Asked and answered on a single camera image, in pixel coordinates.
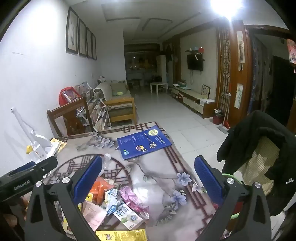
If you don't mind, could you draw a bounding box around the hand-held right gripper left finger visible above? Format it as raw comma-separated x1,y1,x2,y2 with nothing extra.
23,155,103,241

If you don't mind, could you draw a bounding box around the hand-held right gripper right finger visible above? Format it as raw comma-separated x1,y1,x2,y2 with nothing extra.
194,155,273,241

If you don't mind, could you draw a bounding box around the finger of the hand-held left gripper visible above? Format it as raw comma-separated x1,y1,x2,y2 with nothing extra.
8,161,37,175
35,157,58,178

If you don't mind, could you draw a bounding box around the pale pink paper packet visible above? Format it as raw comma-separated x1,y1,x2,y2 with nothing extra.
80,200,108,232

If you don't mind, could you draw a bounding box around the red plastic basin green rim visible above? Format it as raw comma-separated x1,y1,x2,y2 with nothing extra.
221,172,244,224

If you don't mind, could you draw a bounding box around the pink snack wrapper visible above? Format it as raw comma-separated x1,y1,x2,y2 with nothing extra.
119,185,150,220

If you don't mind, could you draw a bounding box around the yellow snack wrapper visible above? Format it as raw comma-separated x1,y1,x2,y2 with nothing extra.
95,229,148,241

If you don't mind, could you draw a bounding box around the person's left hand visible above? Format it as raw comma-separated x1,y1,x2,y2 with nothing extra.
2,196,30,230

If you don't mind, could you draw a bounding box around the orange snack wrapper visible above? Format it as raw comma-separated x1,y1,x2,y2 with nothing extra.
88,177,116,205

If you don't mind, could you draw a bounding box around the clear bottle white cap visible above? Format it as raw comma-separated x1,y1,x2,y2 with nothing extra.
99,153,112,177

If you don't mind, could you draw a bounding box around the yellow booklet stack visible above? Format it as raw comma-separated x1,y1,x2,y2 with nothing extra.
49,138,68,156

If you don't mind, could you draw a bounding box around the white desk lamp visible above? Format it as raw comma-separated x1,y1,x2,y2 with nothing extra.
10,107,56,161

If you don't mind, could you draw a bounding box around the white blue wrapper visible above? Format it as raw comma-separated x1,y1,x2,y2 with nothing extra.
105,188,121,215

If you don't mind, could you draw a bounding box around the dark wooden chair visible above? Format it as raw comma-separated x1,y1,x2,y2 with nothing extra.
47,97,96,138

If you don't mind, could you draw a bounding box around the green white milk carton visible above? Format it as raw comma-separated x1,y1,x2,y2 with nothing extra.
113,203,144,230

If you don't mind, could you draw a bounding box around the chair with woven cushion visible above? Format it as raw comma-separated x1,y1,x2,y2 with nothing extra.
231,136,286,198

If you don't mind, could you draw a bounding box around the small red bin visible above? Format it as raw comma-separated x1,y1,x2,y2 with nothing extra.
212,109,224,126

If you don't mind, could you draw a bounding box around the blue book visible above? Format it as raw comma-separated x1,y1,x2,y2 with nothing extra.
117,125,172,161

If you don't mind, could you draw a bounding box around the broom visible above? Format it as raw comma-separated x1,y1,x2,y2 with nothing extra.
217,92,231,134

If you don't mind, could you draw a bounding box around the wooden book rack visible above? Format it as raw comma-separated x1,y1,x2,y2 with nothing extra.
75,81,112,131

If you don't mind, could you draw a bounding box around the black jacket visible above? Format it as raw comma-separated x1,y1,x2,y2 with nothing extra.
217,110,296,216

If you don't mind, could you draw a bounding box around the red bag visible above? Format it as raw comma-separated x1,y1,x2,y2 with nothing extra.
59,87,82,107

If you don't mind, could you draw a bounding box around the wooden sofa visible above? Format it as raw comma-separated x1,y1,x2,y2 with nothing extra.
94,81,137,126

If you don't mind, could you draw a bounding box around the low television cabinet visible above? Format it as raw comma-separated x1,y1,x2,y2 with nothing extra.
169,85,216,117

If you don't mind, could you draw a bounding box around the colourful framed picture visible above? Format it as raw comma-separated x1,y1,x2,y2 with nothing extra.
201,84,211,99

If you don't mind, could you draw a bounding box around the small white table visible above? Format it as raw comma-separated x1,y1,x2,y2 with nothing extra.
150,81,168,94

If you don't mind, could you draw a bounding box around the wooden lattice partition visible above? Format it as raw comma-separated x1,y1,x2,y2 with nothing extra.
216,20,253,117

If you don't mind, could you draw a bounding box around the white standing air conditioner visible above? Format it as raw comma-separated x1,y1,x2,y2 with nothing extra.
156,55,167,83

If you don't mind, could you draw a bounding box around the ceiling lamp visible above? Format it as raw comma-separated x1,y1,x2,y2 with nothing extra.
209,0,245,20

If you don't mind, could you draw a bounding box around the floral wall poster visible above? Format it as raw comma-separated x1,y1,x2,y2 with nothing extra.
234,83,244,110

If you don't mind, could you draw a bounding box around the wall television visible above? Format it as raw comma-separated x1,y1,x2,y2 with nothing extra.
187,53,204,71

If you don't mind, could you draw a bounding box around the framed wall picture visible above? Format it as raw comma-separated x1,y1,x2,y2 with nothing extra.
86,27,93,59
78,18,87,58
65,7,79,55
91,33,97,61

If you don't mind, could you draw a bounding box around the wall shelf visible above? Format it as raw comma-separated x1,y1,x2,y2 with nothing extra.
184,47,205,54

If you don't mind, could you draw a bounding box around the tall wall poster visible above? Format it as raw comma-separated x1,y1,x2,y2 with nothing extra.
236,31,245,71

